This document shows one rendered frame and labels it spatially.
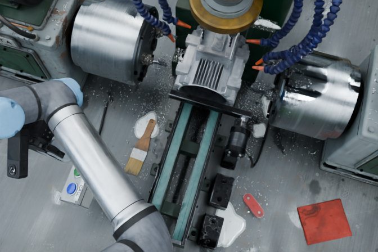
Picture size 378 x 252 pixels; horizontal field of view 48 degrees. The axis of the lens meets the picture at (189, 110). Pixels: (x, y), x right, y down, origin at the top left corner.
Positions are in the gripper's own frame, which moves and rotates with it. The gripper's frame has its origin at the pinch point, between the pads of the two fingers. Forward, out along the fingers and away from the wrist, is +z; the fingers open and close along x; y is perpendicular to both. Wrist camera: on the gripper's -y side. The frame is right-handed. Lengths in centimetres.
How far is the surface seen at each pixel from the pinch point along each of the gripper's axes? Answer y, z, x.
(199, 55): 39.8, 12.3, -21.5
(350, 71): 45, 30, -59
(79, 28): 36.7, -7.1, 7.7
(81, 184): -3.9, 6.1, -2.7
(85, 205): -8.6, 9.4, -3.5
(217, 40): 46, 14, -25
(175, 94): 29.9, 17.9, -13.2
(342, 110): 35, 33, -58
